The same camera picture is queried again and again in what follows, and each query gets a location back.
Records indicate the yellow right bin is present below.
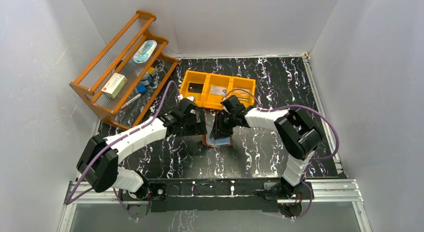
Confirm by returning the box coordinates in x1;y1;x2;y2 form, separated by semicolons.
228;76;256;107

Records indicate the yellow left bin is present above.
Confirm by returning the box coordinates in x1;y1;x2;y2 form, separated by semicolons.
179;70;208;107

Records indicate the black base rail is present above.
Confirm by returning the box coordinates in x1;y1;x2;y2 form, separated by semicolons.
118;178;315;217

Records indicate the blue white tape roll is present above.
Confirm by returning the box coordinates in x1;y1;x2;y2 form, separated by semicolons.
140;71;153;86

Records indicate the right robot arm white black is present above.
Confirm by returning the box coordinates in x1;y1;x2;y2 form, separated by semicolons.
209;95;324;199

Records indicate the white red box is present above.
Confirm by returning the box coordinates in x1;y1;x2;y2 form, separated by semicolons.
101;73;127;99

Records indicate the blue small cube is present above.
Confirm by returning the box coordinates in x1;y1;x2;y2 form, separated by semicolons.
135;84;146;94

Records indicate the tan card in bin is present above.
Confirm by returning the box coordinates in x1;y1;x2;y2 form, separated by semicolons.
233;88;251;101

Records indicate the white marker pen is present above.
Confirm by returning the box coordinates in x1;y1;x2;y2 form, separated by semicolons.
121;93;142;109

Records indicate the grey card in bin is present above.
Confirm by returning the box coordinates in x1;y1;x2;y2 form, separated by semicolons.
209;86;227;96

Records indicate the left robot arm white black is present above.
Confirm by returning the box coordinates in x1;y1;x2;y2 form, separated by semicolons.
76;98;207;200

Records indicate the aluminium frame rail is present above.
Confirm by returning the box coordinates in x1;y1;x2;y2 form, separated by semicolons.
58;179;372;231

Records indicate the yellow bin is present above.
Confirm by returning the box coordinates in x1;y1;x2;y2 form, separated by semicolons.
202;74;231;110
228;76;256;107
179;70;208;107

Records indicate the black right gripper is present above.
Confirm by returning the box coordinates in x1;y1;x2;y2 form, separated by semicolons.
209;111;238;140

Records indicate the white blue oval case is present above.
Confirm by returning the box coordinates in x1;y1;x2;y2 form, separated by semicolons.
132;40;157;64

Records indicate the orange wooden shelf rack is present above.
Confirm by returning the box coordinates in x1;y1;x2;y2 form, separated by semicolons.
69;10;179;130

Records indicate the yellow middle bin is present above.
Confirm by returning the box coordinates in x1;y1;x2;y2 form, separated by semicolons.
202;74;231;110

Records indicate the black card in bin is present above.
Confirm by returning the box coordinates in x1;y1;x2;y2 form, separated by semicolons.
187;83;204;94

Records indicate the orange leather card holder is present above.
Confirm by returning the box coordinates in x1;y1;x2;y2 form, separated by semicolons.
202;134;234;148

